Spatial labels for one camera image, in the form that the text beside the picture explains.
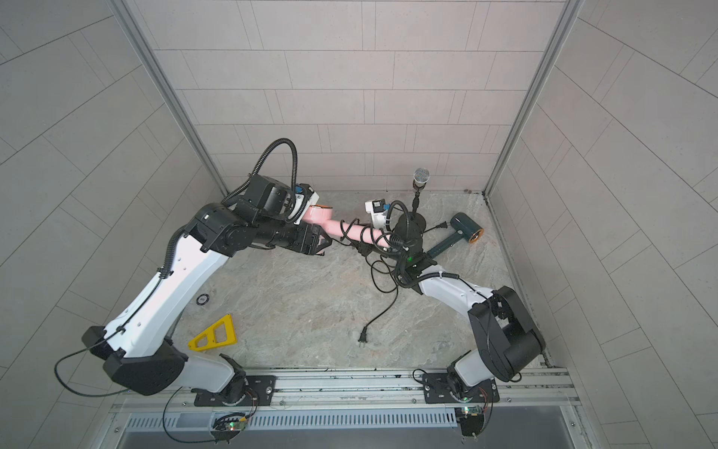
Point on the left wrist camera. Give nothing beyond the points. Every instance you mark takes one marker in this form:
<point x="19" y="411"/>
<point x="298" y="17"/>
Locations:
<point x="305" y="197"/>

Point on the aluminium rail frame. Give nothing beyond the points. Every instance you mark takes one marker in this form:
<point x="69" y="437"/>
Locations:
<point x="343" y="389"/>

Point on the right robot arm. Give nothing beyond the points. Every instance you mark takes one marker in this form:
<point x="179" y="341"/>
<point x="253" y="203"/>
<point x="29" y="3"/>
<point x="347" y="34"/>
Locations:
<point x="506" y="336"/>

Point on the microphone on black stand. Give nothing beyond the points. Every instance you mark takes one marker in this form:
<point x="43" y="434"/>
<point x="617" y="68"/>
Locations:
<point x="419" y="181"/>

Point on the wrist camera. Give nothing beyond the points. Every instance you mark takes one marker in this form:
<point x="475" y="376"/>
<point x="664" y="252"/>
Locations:
<point x="377" y="209"/>
<point x="305" y="197"/>

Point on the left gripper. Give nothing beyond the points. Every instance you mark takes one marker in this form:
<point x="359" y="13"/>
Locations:
<point x="301" y="243"/>

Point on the yellow triangular plastic piece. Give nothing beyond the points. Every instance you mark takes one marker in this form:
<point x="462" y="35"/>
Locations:
<point x="220" y="334"/>

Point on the circuit board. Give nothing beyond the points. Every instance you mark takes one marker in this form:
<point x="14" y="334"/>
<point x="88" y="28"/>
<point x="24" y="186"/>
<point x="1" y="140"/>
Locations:
<point x="235" y="422"/>
<point x="470" y="421"/>

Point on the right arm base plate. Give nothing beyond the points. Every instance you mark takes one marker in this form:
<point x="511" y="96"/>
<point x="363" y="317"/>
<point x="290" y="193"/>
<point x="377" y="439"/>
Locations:
<point x="446" y="388"/>

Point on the pink hair dryer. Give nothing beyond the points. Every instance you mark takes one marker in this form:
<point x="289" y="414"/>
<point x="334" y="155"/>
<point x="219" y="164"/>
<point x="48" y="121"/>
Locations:
<point x="365" y="233"/>

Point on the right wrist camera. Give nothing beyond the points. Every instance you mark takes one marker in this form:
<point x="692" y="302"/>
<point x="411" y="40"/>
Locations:
<point x="377" y="209"/>

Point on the right circuit board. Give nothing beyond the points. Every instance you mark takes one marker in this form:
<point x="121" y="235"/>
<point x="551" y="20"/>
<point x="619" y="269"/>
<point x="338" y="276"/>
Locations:
<point x="470" y="421"/>

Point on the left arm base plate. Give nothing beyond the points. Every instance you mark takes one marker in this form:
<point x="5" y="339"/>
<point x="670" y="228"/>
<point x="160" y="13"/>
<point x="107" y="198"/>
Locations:
<point x="253" y="390"/>

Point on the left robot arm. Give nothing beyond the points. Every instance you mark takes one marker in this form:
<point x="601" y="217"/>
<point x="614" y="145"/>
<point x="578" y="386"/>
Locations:
<point x="137" y="351"/>

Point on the left circuit board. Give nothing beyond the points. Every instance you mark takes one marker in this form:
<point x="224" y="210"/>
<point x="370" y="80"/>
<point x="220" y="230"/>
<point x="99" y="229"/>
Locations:
<point x="235" y="422"/>

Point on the right green hair dryer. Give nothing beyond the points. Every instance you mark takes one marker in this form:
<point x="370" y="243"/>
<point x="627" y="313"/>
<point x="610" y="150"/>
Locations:
<point x="465" y="229"/>

